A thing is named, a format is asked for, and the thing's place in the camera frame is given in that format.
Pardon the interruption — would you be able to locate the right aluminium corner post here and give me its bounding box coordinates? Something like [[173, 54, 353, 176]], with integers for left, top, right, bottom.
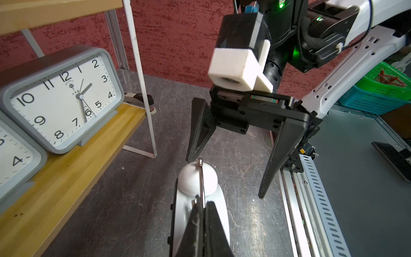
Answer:
[[104, 9, 130, 70]]

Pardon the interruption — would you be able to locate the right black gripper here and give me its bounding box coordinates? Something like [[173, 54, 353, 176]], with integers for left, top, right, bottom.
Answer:
[[186, 86, 321, 199]]

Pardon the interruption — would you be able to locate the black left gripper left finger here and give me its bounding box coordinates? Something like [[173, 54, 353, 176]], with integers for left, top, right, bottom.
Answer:
[[176, 195, 204, 257]]

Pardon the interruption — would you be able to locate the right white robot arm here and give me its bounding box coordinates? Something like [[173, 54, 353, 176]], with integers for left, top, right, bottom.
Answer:
[[187, 1, 411, 198]]

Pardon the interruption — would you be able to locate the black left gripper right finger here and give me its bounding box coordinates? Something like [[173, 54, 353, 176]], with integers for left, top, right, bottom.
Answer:
[[204, 201, 234, 257]]

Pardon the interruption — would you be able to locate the white frame wooden shelf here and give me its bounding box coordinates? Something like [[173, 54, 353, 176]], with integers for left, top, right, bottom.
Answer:
[[1, 1, 152, 257]]

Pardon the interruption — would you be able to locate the white twin-bell clock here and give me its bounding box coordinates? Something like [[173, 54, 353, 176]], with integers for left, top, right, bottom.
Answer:
[[168, 158, 233, 257]]

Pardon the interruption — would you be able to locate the grey square alarm clock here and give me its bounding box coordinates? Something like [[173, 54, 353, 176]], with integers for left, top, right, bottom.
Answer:
[[1, 45, 124, 154], [1, 112, 48, 213]]

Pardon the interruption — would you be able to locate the green plastic crate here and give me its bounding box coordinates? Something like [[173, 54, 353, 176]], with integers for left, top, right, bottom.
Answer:
[[339, 62, 411, 115]]

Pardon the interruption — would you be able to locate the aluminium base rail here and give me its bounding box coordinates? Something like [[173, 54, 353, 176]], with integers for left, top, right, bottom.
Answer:
[[279, 154, 351, 257]]

